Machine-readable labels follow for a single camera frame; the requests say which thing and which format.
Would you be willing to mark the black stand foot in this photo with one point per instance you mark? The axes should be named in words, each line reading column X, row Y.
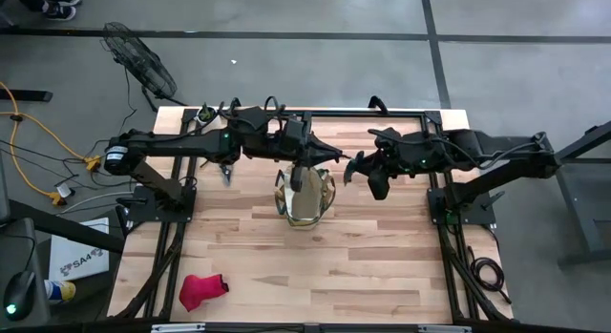
column 28, row 96

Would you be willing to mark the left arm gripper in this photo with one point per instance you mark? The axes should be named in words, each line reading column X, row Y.
column 308, row 151

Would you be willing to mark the silver metal bracket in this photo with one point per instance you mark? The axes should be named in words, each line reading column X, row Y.
column 444, row 329
column 179, row 328

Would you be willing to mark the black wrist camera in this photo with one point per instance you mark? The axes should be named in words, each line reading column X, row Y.
column 297, row 178
column 379, row 184

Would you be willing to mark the black floor fan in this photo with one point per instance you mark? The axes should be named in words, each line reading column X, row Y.
column 138, row 61

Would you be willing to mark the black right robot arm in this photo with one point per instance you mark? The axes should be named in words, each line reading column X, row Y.
column 477, row 149

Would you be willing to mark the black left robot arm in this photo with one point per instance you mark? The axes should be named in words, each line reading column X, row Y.
column 167, row 144

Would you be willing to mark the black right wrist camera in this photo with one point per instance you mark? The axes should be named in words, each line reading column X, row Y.
column 379, row 184

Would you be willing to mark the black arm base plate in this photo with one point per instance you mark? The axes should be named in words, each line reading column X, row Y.
column 143, row 211
column 482, row 214

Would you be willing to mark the black computer mouse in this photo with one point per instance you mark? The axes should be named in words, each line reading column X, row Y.
column 19, row 295

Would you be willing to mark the red gardening glove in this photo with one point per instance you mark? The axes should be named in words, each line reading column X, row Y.
column 200, row 292

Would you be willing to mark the white black power adapter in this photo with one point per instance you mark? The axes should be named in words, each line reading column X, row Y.
column 64, row 191

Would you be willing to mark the black desk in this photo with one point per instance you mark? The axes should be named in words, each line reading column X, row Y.
column 14, row 242

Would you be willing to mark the small white potted plant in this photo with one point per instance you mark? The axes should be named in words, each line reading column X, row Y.
column 206, row 114

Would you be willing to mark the black curved hook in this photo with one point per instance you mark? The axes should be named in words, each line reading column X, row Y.
column 377, row 100

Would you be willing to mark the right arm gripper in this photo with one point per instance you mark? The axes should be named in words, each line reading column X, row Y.
column 384, row 162

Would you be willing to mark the white cardboard box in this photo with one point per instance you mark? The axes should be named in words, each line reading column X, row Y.
column 76, row 249

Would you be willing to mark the black metal stand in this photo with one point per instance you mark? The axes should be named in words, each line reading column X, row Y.
column 580, row 204

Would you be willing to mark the black aluminium table frame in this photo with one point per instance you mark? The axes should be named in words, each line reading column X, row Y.
column 406, row 114

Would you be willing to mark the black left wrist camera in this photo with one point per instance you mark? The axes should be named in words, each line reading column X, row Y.
column 297, row 178

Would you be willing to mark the black desk leg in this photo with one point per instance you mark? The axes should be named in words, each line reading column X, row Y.
column 71, row 228

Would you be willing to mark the yellow blue white object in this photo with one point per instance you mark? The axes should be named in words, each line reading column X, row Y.
column 64, row 290

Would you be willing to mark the beige green gardening tool bag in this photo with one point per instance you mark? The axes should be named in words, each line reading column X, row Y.
column 310, row 209

